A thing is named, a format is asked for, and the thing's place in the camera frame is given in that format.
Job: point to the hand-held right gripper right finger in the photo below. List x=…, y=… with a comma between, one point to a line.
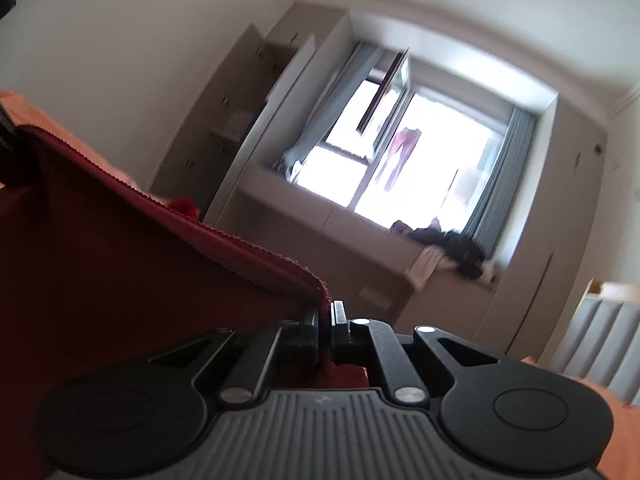
x=339, y=330

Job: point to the white garment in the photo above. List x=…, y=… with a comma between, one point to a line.
x=425, y=262

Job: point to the hanging purple garment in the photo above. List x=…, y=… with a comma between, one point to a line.
x=400, y=160

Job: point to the grey window seat cabinet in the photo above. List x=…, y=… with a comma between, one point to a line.
x=310, y=230

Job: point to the tall grey closed wardrobe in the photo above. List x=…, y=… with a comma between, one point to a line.
x=555, y=235

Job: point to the pile of dark clothes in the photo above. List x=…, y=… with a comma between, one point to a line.
x=450, y=247

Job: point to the small white cloth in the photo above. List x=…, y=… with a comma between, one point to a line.
x=489, y=271

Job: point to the grey padded headboard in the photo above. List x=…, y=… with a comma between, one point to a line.
x=600, y=340

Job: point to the maroon long-sleeve shirt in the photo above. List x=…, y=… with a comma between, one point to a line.
x=125, y=270

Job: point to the grey-blue thick curtain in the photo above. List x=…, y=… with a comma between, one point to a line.
x=505, y=185

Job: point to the pale blue sheer curtain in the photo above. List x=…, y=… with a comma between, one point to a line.
x=325, y=130

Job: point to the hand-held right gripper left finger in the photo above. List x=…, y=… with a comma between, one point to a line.
x=300, y=340

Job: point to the open grey wardrobe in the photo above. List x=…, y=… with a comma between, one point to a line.
x=235, y=110

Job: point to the red cloth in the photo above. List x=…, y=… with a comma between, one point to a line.
x=184, y=207

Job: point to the orange duvet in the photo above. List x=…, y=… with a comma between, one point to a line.
x=625, y=435

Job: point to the window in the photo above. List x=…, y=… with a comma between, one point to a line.
x=430, y=160

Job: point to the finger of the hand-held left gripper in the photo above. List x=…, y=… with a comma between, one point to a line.
x=17, y=155

